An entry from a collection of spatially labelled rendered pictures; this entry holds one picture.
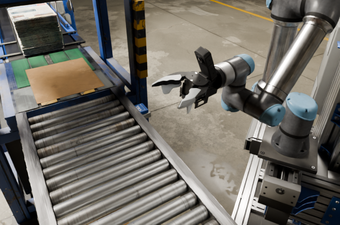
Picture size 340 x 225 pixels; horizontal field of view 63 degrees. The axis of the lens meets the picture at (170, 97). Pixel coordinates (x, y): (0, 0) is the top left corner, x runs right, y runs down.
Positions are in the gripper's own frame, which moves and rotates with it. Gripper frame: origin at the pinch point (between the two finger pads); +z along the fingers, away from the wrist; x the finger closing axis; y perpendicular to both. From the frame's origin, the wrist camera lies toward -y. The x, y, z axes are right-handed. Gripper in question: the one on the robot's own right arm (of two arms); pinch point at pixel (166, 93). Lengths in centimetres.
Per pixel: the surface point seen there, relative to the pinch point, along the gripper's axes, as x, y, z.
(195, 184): -7.6, 43.0, -12.0
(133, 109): 47, 51, -21
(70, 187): 20, 47, 24
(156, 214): -8.5, 42.9, 6.7
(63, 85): 93, 57, -2
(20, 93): 100, 58, 20
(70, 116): 62, 53, 7
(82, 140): 42, 51, 10
